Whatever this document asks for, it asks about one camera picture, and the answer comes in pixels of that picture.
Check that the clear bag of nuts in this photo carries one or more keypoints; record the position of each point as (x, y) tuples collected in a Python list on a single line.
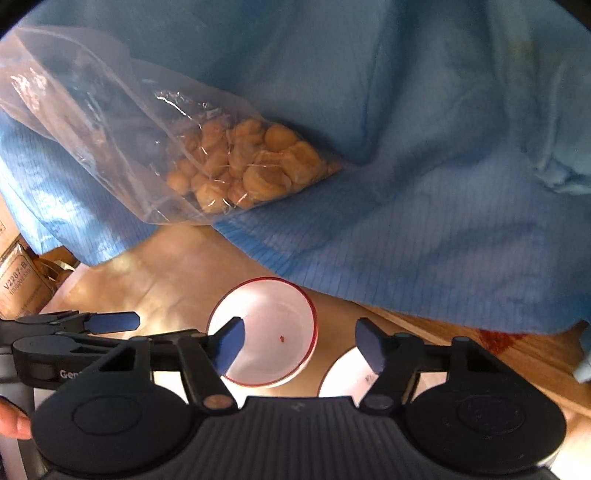
[(231, 157)]

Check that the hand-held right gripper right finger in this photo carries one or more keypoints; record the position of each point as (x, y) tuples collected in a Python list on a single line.
[(371, 346)]

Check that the person's left hand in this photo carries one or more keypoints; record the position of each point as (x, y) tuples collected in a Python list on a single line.
[(14, 422)]

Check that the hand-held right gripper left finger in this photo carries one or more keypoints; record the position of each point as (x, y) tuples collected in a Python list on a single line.
[(228, 348)]

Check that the large printed cardboard box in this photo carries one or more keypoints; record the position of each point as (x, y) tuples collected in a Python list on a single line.
[(23, 286)]

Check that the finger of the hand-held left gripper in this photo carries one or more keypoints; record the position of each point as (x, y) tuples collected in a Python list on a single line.
[(101, 340), (113, 321)]

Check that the wooden ledge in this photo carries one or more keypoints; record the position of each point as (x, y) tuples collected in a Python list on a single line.
[(438, 332)]

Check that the cream tablecloth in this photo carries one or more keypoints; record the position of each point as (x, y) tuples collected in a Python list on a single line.
[(152, 277)]

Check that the white bowl red rim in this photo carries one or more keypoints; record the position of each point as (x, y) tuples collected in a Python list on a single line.
[(277, 314), (346, 378)]

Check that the blue garment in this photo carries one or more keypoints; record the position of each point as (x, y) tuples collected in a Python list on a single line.
[(415, 161)]

